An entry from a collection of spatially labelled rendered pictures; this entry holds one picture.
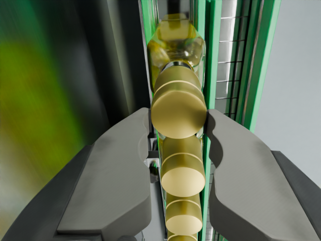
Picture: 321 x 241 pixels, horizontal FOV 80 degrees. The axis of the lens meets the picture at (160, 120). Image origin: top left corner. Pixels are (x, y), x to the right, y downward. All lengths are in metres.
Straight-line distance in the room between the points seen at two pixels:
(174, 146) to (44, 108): 0.12
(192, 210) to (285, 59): 0.49
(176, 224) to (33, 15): 0.22
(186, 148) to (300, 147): 0.65
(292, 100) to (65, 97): 0.58
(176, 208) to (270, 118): 0.52
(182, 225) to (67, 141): 0.14
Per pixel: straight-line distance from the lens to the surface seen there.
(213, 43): 0.31
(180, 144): 0.16
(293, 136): 0.74
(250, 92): 0.37
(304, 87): 0.65
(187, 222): 0.19
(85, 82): 0.28
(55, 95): 0.22
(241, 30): 0.40
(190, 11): 0.38
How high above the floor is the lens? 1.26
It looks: 58 degrees down
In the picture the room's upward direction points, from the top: 174 degrees counter-clockwise
